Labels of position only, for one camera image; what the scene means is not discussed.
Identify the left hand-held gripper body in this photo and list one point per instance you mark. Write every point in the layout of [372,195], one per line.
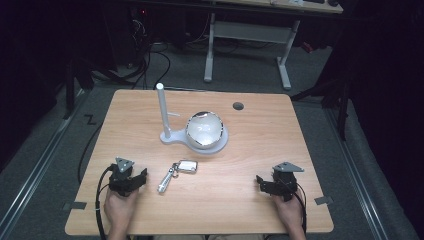
[122,173]

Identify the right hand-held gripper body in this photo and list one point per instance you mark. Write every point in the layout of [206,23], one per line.
[284,181]

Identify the person's left hand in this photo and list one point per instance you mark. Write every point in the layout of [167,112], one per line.
[120,210]

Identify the person's right hand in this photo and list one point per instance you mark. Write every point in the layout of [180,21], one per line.
[288,213]

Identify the grey tape piece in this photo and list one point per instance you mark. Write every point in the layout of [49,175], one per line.
[75,205]
[323,200]

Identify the white stand with pole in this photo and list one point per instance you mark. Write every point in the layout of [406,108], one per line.
[164,113]

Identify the shiny metal bowl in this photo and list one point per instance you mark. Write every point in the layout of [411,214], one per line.
[204,130]

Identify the dark round table grommet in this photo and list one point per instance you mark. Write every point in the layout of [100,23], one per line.
[238,106]

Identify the black metal stand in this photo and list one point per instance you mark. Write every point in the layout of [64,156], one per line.
[336,96]
[71,86]

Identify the white-framed wooden desk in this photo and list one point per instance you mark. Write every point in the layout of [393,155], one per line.
[250,31]

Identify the metal floor rail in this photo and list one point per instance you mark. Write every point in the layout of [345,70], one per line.
[356,180]
[36,170]

